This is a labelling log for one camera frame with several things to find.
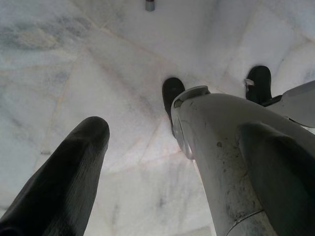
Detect black robot left foot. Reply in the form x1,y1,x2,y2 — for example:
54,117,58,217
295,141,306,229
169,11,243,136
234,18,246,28
161,77,186,123

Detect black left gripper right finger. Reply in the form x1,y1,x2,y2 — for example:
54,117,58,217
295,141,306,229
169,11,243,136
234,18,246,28
237,122,315,236

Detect black robot foot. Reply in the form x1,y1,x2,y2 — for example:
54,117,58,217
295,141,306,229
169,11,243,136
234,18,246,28
245,65,284,107
161,77,186,123

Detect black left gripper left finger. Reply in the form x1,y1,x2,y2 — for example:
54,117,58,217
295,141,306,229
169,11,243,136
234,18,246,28
0,117,110,236

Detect grey robot right leg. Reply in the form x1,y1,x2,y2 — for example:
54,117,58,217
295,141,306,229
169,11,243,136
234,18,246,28
277,80,315,129

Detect black robot right foot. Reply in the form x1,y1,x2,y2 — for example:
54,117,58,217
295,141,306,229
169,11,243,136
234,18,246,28
245,65,284,107

